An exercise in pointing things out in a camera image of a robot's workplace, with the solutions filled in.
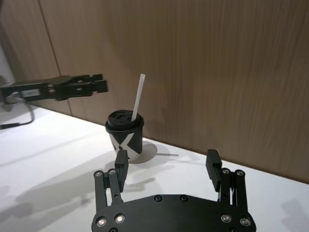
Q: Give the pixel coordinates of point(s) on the black plastic cup lid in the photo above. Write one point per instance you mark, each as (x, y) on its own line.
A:
(122, 122)

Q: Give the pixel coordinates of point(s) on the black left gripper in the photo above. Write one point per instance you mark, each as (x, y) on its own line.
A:
(36, 90)

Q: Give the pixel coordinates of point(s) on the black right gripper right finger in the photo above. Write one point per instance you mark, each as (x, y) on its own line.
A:
(231, 188)

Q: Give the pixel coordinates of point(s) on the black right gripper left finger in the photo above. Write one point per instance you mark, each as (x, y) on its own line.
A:
(113, 187)

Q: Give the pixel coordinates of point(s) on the white drinking straw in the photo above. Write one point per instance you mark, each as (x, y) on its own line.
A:
(138, 96)

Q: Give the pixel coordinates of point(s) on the black and white paper cup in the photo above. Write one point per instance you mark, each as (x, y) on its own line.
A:
(128, 143)

